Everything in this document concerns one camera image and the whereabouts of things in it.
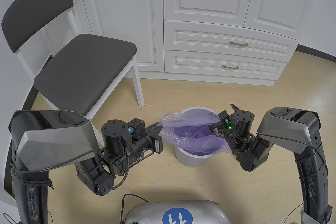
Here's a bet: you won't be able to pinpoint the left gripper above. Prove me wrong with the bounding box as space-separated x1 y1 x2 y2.
130 123 164 164

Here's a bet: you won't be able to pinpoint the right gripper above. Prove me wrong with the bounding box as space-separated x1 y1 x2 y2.
211 103 241 139

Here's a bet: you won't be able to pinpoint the purple plastic bag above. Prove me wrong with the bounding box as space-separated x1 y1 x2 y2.
157 110 231 158

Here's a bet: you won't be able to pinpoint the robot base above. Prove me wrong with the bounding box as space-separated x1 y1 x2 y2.
125 200 234 224

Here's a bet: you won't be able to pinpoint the white trash bin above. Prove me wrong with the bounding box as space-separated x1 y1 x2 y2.
174 106 219 167

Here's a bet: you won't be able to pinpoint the white chair grey cushions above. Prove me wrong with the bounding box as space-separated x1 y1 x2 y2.
1 0 145 126

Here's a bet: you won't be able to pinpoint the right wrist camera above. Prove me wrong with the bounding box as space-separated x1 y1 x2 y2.
217 110 231 131

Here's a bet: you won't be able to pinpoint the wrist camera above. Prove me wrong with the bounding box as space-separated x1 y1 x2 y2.
127 118 146 139
217 110 231 131

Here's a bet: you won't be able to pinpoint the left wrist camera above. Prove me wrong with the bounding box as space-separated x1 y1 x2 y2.
127 118 146 139

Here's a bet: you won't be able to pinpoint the black cable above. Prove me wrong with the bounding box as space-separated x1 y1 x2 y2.
287 204 307 224
120 194 149 222

